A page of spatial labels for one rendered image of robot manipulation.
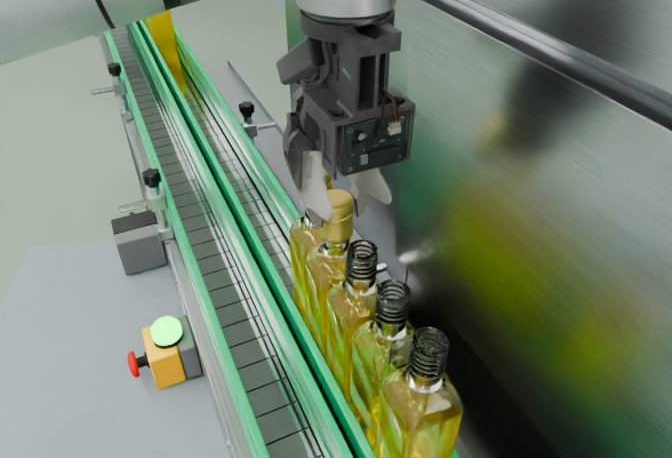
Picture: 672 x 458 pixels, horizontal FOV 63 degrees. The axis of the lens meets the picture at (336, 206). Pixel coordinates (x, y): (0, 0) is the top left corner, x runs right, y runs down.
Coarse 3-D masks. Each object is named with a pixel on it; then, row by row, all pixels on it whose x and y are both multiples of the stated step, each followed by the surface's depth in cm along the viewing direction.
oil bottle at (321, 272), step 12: (312, 252) 59; (312, 264) 58; (324, 264) 57; (336, 264) 57; (312, 276) 59; (324, 276) 57; (336, 276) 57; (312, 288) 60; (324, 288) 57; (312, 300) 61; (324, 300) 58; (312, 312) 63; (324, 312) 59; (312, 324) 64; (324, 324) 60; (312, 336) 66; (324, 336) 61; (324, 348) 63
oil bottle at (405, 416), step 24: (384, 384) 47; (408, 384) 45; (384, 408) 48; (408, 408) 44; (432, 408) 44; (456, 408) 45; (384, 432) 50; (408, 432) 44; (432, 432) 45; (456, 432) 47; (384, 456) 52; (408, 456) 46; (432, 456) 48
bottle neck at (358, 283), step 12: (360, 240) 52; (348, 252) 51; (360, 252) 52; (372, 252) 51; (348, 264) 51; (360, 264) 50; (372, 264) 51; (348, 276) 52; (360, 276) 51; (372, 276) 52; (348, 288) 53; (360, 288) 52; (372, 288) 53
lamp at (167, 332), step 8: (160, 320) 81; (168, 320) 81; (176, 320) 82; (152, 328) 80; (160, 328) 80; (168, 328) 80; (176, 328) 81; (152, 336) 80; (160, 336) 80; (168, 336) 80; (176, 336) 81; (160, 344) 80; (168, 344) 80; (176, 344) 81
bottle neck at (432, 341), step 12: (420, 336) 43; (432, 336) 44; (444, 336) 43; (420, 348) 42; (432, 348) 44; (444, 348) 42; (408, 360) 44; (420, 360) 42; (432, 360) 42; (444, 360) 43; (408, 372) 45; (420, 372) 43; (432, 372) 43; (420, 384) 44; (432, 384) 44
